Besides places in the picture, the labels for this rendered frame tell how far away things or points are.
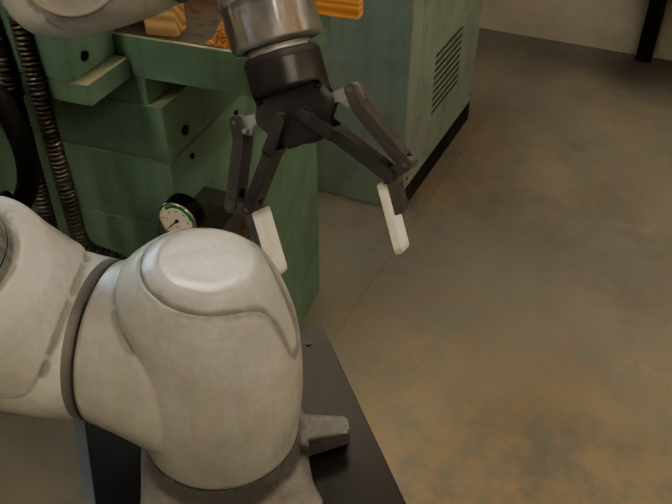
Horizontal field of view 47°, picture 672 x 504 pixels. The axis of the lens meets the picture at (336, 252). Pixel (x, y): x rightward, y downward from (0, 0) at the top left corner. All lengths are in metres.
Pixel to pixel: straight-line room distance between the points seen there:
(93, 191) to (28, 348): 0.62
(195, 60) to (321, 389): 0.45
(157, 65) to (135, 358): 0.53
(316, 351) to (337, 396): 0.07
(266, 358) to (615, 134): 2.28
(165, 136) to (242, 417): 0.57
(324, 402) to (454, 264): 1.25
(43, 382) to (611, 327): 1.53
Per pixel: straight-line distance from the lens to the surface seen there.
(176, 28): 1.07
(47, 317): 0.68
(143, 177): 1.20
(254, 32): 0.73
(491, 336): 1.90
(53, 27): 0.80
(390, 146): 0.72
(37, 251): 0.68
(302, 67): 0.73
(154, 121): 1.13
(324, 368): 0.92
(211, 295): 0.62
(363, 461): 0.84
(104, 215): 1.29
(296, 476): 0.80
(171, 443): 0.71
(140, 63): 1.10
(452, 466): 1.64
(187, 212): 1.10
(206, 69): 1.05
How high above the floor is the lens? 1.30
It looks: 38 degrees down
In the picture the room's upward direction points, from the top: straight up
